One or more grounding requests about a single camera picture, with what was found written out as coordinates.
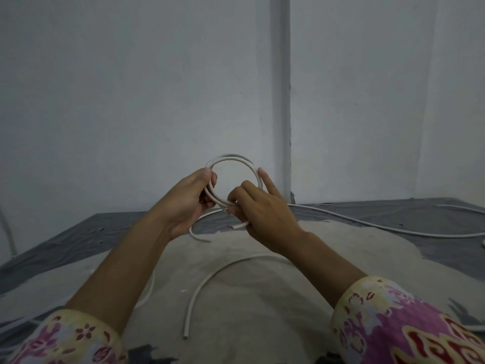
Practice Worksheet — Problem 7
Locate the grey floor sheet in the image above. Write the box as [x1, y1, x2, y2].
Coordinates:
[0, 197, 485, 364]

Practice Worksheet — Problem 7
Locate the person's left forearm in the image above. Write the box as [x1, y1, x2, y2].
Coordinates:
[64, 213, 179, 336]

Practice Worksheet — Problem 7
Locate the floral sleeve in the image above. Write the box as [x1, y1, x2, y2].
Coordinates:
[331, 276, 485, 364]
[11, 309, 128, 364]

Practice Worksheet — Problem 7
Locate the person's left hand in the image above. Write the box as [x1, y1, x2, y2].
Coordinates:
[151, 167, 219, 240]

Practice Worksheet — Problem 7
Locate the grey vertical wall pipe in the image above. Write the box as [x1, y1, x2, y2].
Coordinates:
[269, 0, 292, 204]

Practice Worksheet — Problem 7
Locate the long white cable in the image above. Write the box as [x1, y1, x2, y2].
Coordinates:
[287, 203, 485, 238]

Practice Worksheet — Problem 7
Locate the person's right forearm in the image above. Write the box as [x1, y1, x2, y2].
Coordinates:
[279, 231, 369, 310]

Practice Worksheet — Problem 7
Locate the floral right sleeve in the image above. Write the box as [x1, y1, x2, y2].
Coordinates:
[331, 276, 485, 364]

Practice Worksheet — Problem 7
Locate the floral left sleeve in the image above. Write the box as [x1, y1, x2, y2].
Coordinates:
[11, 309, 128, 364]

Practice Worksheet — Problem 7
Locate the short curved white cable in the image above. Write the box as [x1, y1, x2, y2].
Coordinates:
[183, 254, 290, 340]

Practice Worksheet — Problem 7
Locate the person's right hand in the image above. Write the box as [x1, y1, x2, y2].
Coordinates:
[226, 167, 308, 257]

